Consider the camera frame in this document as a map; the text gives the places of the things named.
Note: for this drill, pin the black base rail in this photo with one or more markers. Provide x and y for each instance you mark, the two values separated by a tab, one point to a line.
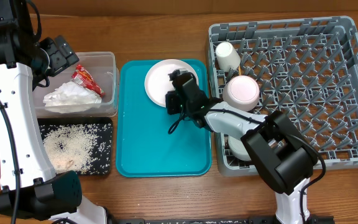
252	220

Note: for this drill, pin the pink bowl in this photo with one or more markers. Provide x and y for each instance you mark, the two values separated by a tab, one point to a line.
241	92

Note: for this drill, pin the cream cup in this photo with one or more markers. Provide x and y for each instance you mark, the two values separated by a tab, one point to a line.
227	56

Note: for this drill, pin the white tissue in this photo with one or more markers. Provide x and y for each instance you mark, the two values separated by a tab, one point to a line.
71	98

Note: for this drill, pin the white rice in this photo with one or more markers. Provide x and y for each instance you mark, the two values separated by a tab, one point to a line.
70	149

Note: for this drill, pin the grey bowl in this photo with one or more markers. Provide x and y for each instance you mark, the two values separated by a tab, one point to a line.
238	149

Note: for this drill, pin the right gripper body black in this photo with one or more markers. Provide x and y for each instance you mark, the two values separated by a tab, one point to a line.
178	105

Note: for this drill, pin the black tray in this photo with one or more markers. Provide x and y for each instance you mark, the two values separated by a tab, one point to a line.
107	124

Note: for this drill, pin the teal serving tray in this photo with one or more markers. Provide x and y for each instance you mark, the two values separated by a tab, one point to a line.
144	148

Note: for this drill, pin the clear plastic bin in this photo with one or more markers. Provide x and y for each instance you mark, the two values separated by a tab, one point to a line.
102	67

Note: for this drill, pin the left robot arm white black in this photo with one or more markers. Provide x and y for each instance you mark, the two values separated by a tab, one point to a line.
30	187

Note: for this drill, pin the grey dishwasher rack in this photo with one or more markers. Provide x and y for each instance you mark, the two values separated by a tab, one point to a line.
306	68

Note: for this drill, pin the wooden chopstick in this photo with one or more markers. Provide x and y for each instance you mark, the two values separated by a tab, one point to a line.
239	71

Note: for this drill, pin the pink plate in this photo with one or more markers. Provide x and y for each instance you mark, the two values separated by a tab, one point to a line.
157	81

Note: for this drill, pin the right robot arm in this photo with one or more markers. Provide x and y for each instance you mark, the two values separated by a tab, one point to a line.
279	152

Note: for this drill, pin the red snack wrapper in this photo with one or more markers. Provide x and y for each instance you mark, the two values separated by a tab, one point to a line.
83	78

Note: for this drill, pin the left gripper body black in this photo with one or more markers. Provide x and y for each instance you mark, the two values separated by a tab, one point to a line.
60	58

